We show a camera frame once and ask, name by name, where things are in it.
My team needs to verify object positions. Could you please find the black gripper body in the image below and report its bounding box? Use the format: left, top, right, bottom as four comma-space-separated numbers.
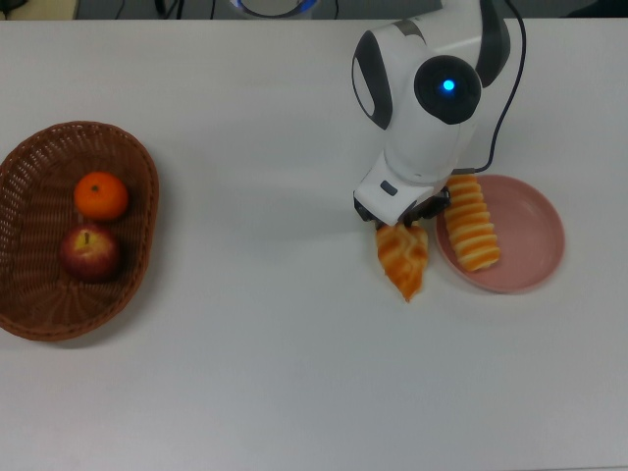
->
409, 194, 437, 220

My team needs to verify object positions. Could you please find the striped toy bread roll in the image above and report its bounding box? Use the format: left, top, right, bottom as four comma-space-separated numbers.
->
445, 175, 501, 274

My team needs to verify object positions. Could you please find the braided toy bread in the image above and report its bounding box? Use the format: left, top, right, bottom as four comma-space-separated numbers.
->
375, 223, 429, 303

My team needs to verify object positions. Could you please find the toy orange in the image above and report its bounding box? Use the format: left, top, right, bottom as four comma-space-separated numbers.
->
73, 170, 130, 222

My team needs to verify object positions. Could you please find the red toy apple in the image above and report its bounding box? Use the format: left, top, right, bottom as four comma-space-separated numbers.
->
58, 224, 122, 284

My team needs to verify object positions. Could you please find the pink plate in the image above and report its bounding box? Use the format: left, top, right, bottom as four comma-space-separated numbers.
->
435, 174, 566, 294

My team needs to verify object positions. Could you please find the brown woven basket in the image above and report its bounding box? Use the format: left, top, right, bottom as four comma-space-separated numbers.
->
0, 121, 161, 343

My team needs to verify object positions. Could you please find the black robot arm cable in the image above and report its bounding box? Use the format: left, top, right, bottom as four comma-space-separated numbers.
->
470, 0, 529, 176

